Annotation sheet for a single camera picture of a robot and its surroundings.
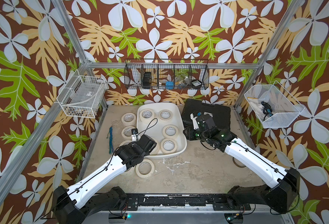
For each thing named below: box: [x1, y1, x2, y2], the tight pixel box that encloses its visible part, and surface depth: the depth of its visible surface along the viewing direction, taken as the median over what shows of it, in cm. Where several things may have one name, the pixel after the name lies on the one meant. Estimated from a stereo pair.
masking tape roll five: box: [158, 109, 173, 121], surface depth 113 cm
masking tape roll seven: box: [162, 124, 179, 139], surface depth 103 cm
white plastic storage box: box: [136, 102, 188, 158], surface depth 104 cm
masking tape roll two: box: [121, 112, 137, 127], surface depth 112 cm
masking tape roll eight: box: [135, 158, 155, 178], surface depth 86 cm
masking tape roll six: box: [160, 137, 178, 155], surface depth 96 cm
